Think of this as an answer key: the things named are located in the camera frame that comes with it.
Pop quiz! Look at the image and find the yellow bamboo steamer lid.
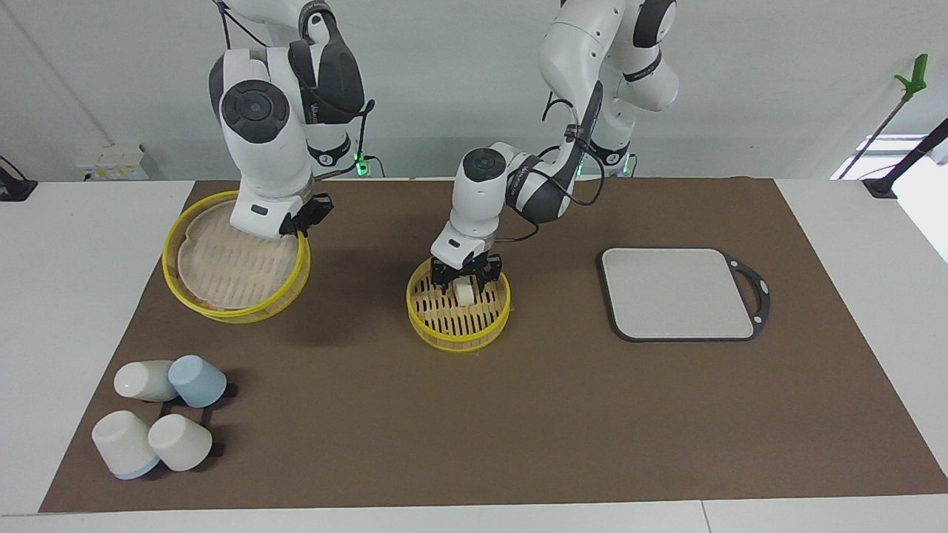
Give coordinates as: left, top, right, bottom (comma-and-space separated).
162, 190, 312, 325

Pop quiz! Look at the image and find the yellow bamboo steamer basket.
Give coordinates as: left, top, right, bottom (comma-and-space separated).
406, 255, 513, 353

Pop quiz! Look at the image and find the brown table mat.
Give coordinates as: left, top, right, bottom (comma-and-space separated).
39, 176, 948, 513

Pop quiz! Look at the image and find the black cup rack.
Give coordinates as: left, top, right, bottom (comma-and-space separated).
158, 381, 239, 458

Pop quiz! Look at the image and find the light blue ceramic cup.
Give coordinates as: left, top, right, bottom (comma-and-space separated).
168, 355, 228, 409

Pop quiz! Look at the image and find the white ceramic cup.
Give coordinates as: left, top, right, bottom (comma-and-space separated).
147, 413, 214, 472
91, 410, 161, 480
113, 360, 179, 403

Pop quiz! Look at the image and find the black table clamp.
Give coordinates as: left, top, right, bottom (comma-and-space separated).
0, 155, 39, 202

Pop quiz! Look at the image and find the green tipped pole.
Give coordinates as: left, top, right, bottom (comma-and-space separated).
837, 53, 930, 181

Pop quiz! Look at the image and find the black right arm gripper cable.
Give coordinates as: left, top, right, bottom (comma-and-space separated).
213, 0, 375, 180

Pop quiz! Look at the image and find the black arm gripper cable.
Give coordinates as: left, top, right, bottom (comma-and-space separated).
213, 0, 375, 180
492, 81, 607, 245

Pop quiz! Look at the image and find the black left arm gripper cable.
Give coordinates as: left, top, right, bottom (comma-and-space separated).
492, 81, 607, 245

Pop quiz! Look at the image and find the grey cutting board black handle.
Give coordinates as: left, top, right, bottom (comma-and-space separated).
601, 247, 772, 343

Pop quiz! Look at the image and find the white wall power box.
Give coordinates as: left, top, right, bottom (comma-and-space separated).
76, 144, 151, 183

